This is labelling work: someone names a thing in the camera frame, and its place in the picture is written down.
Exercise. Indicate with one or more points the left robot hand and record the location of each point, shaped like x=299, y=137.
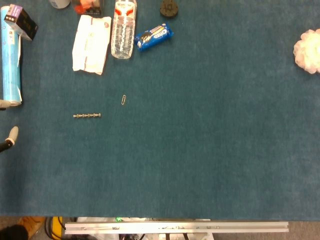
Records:
x=12, y=133

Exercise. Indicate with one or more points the silver paper clip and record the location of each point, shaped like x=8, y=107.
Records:
x=123, y=99

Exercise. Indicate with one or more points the light blue cylindrical tube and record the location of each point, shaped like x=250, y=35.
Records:
x=10, y=65

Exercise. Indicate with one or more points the black and purple box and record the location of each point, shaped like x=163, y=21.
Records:
x=22, y=22

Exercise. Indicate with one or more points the white paper napkin pack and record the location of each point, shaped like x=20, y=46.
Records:
x=91, y=45

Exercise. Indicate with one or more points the white cup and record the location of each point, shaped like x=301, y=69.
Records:
x=59, y=3

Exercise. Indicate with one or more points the orange and black package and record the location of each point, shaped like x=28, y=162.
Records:
x=87, y=6

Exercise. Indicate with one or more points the clear plastic water bottle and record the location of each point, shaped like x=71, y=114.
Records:
x=123, y=32

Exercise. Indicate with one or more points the teal felt table mat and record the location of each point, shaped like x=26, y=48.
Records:
x=175, y=137

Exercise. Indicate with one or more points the blue Oreo cookie pack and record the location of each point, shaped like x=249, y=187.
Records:
x=153, y=36

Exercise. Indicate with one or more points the black round disc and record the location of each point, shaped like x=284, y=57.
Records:
x=169, y=8

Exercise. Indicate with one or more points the white mesh bath sponge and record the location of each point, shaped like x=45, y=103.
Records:
x=308, y=51

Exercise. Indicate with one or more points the aluminium profile rail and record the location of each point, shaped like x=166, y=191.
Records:
x=175, y=227

